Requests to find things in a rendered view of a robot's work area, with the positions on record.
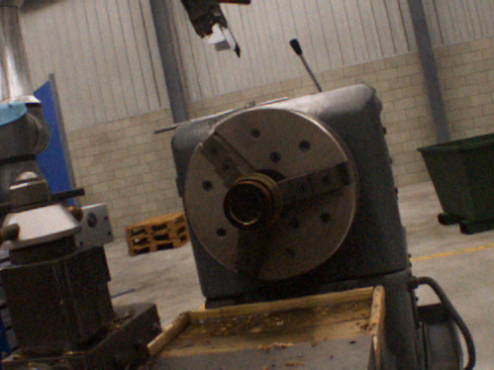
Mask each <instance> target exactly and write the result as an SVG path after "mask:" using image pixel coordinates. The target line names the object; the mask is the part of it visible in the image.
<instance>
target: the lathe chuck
mask: <svg viewBox="0 0 494 370"><path fill-rule="evenodd" d="M214 130H216V131H217V132H218V133H219V134H220V135H221V136H222V137H223V138H224V139H225V140H226V141H227V142H228V143H229V144H230V145H231V146H232V147H233V148H234V149H235V150H236V151H237V152H238V153H239V154H240V155H241V156H242V157H243V158H244V159H245V160H246V161H247V162H248V163H249V164H250V165H251V166H252V167H253V168H254V169H255V170H256V171H261V170H270V171H274V172H277V173H280V174H281V175H282V176H283V177H284V178H288V177H292V176H295V175H299V174H305V173H309V172H312V171H316V170H319V169H322V168H325V167H329V166H332V165H336V164H339V163H342V162H346V164H347V168H348V171H349V175H350V177H351V181H352V183H349V184H346V185H343V186H342V187H341V188H340V189H337V190H334V191H330V192H326V193H323V194H320V195H316V196H313V197H309V198H305V199H302V200H299V201H296V202H295V203H292V204H290V206H289V208H288V210H287V211H286V212H284V213H281V215H280V217H279V219H278V220H276V221H275V222H274V223H273V224H272V225H270V229H269V233H268V237H267V241H266V245H265V249H264V253H263V256H262V260H261V264H260V268H259V272H258V276H257V279H260V280H284V279H290V278H294V277H296V276H299V275H302V274H306V273H309V272H311V271H313V270H315V268H317V267H318V266H320V265H321V264H323V263H324V262H325V261H326V260H327V259H329V258H330V257H331V256H332V255H333V254H334V252H335V251H336V250H337V249H338V247H339V246H340V245H341V243H342V242H343V240H344V238H345V236H346V234H347V233H348V230H349V228H350V226H351V224H352V220H353V217H354V214H355V211H356V206H357V200H358V181H357V175H356V171H355V167H354V164H353V159H352V156H351V155H350V153H349V151H348V149H347V148H346V146H345V144H344V143H343V141H342V140H341V139H340V138H339V136H337V135H336V133H335V132H334V131H333V130H332V129H331V128H329V127H328V126H327V125H326V124H324V123H323V122H321V121H320V120H318V119H317V118H316V117H314V116H311V115H309V114H306V113H301V112H298V111H295V110H289V109H281V108H272V107H263V108H254V109H249V110H242V111H239V112H236V113H235V114H233V115H230V116H229V117H228V118H226V119H224V120H223V121H221V122H220V123H218V124H217V125H216V126H215V127H214ZM202 148H203V146H202V143H201V142H200V143H199V144H198V145H197V147H196V149H195V150H194V151H193V153H192V155H191V160H190V163H189V166H188V170H187V174H186V179H185V204H186V209H187V214H188V218H189V220H190V223H191V225H192V229H193V231H194V233H195V235H196V236H197V238H198V239H199V240H200V242H201V243H202V245H203V246H204V247H205V248H206V250H207V251H208V252H209V253H210V254H211V255H212V256H213V257H214V258H215V259H217V260H218V261H219V262H220V263H222V264H223V265H224V266H226V267H228V268H229V269H231V270H233V271H235V272H237V273H239V270H237V269H235V266H236V258H237V254H238V248H237V247H236V246H237V242H238V238H239V234H238V233H237V230H238V229H237V228H235V226H233V225H232V224H231V223H230V222H229V221H228V220H227V218H226V216H225V214H224V210H223V202H224V198H225V196H226V194H227V193H228V191H229V190H228V189H227V188H226V187H225V186H224V185H223V182H224V180H223V179H222V178H221V177H220V176H219V175H218V174H217V173H215V172H214V171H213V170H214V169H215V167H214V166H213V165H212V163H211V162H210V161H209V160H208V159H207V158H206V157H205V156H204V155H203V154H202V153H201V152H200V150H201V149H202ZM246 204H247V207H248V208H249V209H250V210H251V209H258V210H261V205H260V204H259V203H258V201H257V199H256V197H255V194H254V193H252V192H250V191H247V193H246Z"/></svg>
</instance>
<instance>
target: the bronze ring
mask: <svg viewBox="0 0 494 370"><path fill-rule="evenodd" d="M247 191H250V192H252V193H254V194H255V195H256V196H257V197H258V199H259V201H260V204H261V211H260V214H256V213H254V212H252V211H251V210H250V209H249V208H248V207H247V204H246V193H247ZM282 205H283V199H282V195H281V190H280V188H279V186H278V185H277V183H276V182H275V181H274V180H272V179H271V178H270V177H268V176H266V175H264V174H261V173H249V174H246V175H244V176H242V177H240V178H239V179H237V180H236V181H235V183H234V185H233V186H232V187H231V188H230V190H229V191H228V193H227V194H226V196H225V198H224V202H223V210H224V214H225V216H226V218H227V220H228V221H229V222H230V223H231V224H232V225H233V226H235V228H237V229H240V230H245V231H254V230H261V229H264V228H267V227H269V226H270V225H272V224H273V223H274V222H275V221H276V220H278V219H279V217H280V215H281V210H282Z"/></svg>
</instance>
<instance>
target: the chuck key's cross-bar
mask: <svg viewBox="0 0 494 370"><path fill-rule="evenodd" d="M285 100H289V99H288V97H285V98H281V99H277V100H273V101H268V102H264V103H260V104H256V107H260V106H264V105H268V104H273V103H277V102H280V101H285ZM243 109H244V108H239V109H236V110H228V111H224V112H220V113H216V114H213V115H209V116H205V117H201V118H197V119H194V120H190V121H186V122H182V123H178V124H175V125H171V126H167V127H163V128H159V129H156V130H154V133H155V134H156V135H157V134H161V133H165V132H169V131H173V130H175V129H176V128H177V127H178V126H179V125H182V124H186V123H190V122H194V121H198V120H202V119H207V118H211V117H214V116H219V115H223V114H228V113H232V112H235V111H239V110H243Z"/></svg>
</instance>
